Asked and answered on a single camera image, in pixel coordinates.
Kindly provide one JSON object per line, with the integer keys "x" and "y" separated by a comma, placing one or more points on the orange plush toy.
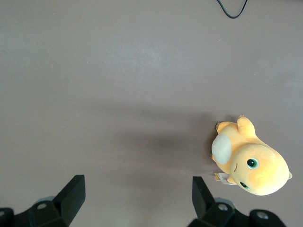
{"x": 258, "y": 165}

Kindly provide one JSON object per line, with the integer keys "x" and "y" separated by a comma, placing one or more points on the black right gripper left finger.
{"x": 68, "y": 196}

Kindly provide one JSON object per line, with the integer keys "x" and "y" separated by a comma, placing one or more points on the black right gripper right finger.
{"x": 203, "y": 201}

